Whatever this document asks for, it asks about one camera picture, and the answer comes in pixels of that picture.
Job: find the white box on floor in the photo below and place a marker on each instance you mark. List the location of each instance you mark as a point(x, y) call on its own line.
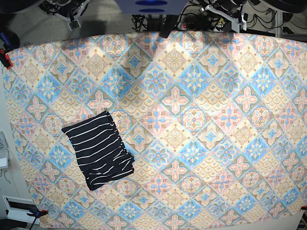
point(18, 208)

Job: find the patterned colourful tablecloth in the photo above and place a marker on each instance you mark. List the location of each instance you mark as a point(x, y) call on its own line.
point(217, 124)

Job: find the red black clamp left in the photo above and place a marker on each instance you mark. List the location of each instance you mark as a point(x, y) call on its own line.
point(5, 59)

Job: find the white power strip red switch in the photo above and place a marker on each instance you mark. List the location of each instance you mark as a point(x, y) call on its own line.
point(199, 26)

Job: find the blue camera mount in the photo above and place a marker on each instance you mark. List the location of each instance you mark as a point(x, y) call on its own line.
point(133, 7)

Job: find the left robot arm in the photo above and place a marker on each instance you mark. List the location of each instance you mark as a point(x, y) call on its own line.
point(227, 4)

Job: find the navy white striped T-shirt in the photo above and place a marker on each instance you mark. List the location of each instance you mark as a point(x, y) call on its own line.
point(100, 151)

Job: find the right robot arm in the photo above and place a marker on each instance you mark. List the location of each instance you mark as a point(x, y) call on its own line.
point(68, 10)

